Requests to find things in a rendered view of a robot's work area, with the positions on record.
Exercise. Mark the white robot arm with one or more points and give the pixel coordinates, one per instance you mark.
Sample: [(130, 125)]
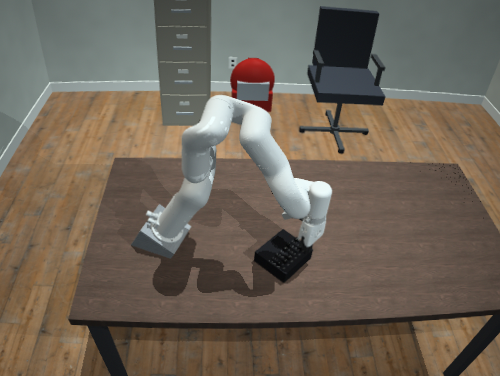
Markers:
[(256, 139)]

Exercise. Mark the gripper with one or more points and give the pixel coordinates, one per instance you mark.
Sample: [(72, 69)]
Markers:
[(310, 233)]

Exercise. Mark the black lighting desk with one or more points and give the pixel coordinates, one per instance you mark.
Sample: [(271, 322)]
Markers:
[(274, 255)]

